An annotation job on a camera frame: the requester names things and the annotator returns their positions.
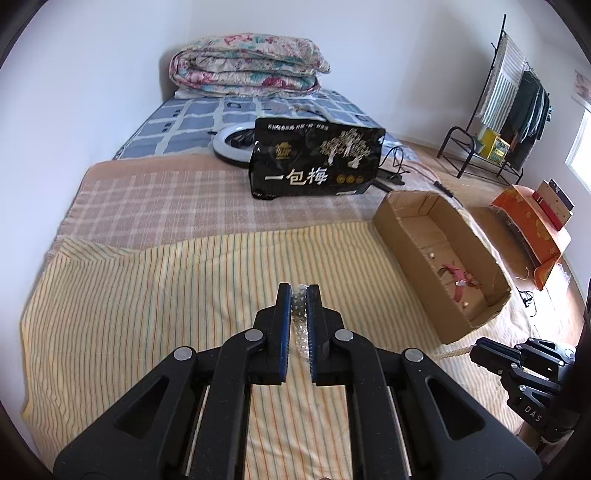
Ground window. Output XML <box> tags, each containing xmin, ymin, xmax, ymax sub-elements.
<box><xmin>566</xmin><ymin>108</ymin><xmax>591</xmax><ymax>181</ymax></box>

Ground white ring light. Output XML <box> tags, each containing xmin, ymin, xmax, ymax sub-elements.
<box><xmin>211</xmin><ymin>127</ymin><xmax>259</xmax><ymax>163</ymax></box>

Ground black cable with switch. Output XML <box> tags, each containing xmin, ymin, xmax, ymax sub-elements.
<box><xmin>381</xmin><ymin>145</ymin><xmax>455</xmax><ymax>197</ymax></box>

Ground folded floral quilt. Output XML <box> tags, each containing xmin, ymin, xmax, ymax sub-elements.
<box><xmin>168</xmin><ymin>33</ymin><xmax>331</xmax><ymax>99</ymax></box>

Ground pink plaid blanket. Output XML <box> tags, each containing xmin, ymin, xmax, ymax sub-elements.
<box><xmin>46</xmin><ymin>154</ymin><xmax>467</xmax><ymax>259</ymax></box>

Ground cardboard box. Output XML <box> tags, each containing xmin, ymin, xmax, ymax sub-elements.
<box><xmin>372</xmin><ymin>189</ymin><xmax>513</xmax><ymax>345</ymax></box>

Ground dark hanging clothes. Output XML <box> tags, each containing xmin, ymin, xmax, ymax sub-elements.
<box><xmin>501</xmin><ymin>69</ymin><xmax>552</xmax><ymax>169</ymax></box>

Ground yellow box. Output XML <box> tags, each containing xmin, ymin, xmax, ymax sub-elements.
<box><xmin>478</xmin><ymin>128</ymin><xmax>511</xmax><ymax>162</ymax></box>

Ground striped hanging towel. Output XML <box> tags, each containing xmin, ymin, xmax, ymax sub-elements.
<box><xmin>480</xmin><ymin>34</ymin><xmax>527</xmax><ymax>132</ymax></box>

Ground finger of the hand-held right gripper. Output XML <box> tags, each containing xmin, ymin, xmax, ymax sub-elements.
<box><xmin>500</xmin><ymin>367</ymin><xmax>564</xmax><ymax>394</ymax></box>
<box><xmin>470</xmin><ymin>337</ymin><xmax>525</xmax><ymax>376</ymax></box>

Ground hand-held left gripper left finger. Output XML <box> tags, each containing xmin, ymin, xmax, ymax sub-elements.
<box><xmin>53</xmin><ymin>282</ymin><xmax>293</xmax><ymax>480</ymax></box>

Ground black metal clothes rack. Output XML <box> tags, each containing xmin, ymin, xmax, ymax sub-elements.
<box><xmin>438</xmin><ymin>14</ymin><xmax>552</xmax><ymax>185</ymax></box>

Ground tan cardboard board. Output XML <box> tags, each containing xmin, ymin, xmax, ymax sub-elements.
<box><xmin>536</xmin><ymin>179</ymin><xmax>575</xmax><ymax>217</ymax></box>

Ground yellow striped blanket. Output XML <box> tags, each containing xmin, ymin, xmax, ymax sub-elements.
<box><xmin>21</xmin><ymin>210</ymin><xmax>555</xmax><ymax>480</ymax></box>

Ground clear bead bracelet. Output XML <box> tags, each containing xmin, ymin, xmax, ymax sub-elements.
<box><xmin>290</xmin><ymin>282</ymin><xmax>311</xmax><ymax>365</ymax></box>

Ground blue checked bed sheet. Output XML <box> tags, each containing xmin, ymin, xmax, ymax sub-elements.
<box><xmin>112</xmin><ymin>89</ymin><xmax>411</xmax><ymax>160</ymax></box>

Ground red jewelry pouch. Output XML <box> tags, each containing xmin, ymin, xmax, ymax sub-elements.
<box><xmin>452</xmin><ymin>272</ymin><xmax>478</xmax><ymax>301</ymax></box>

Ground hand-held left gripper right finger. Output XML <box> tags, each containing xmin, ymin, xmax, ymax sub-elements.
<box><xmin>305</xmin><ymin>284</ymin><xmax>542</xmax><ymax>480</ymax></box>

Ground black printed bag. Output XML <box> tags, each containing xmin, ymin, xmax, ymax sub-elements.
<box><xmin>248</xmin><ymin>117</ymin><xmax>387</xmax><ymax>201</ymax></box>

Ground red box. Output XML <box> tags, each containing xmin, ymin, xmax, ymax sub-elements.
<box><xmin>531</xmin><ymin>190</ymin><xmax>566</xmax><ymax>232</ymax></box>

